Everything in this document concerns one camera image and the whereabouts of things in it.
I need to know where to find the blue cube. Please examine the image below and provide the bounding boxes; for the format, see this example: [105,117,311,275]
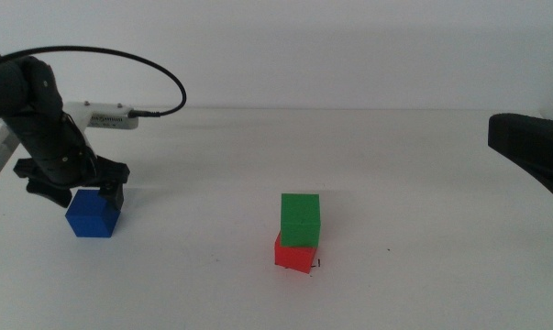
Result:
[64,188,122,238]

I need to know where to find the green cube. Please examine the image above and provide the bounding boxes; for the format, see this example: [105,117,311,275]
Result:
[280,192,322,249]

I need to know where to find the red cube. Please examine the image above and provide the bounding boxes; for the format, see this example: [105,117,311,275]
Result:
[274,231,318,275]

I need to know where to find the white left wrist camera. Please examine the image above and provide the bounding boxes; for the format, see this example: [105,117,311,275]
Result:
[63,100,139,132]

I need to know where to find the black left camera cable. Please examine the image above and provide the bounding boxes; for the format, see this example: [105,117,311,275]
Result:
[0,19,188,119]

